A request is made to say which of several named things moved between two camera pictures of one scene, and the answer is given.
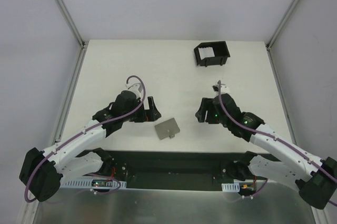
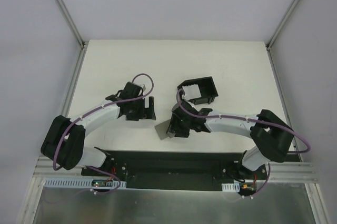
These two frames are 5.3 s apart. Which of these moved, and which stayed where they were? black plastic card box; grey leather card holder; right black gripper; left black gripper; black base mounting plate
Moved: black plastic card box; right black gripper
Stayed: grey leather card holder; left black gripper; black base mounting plate
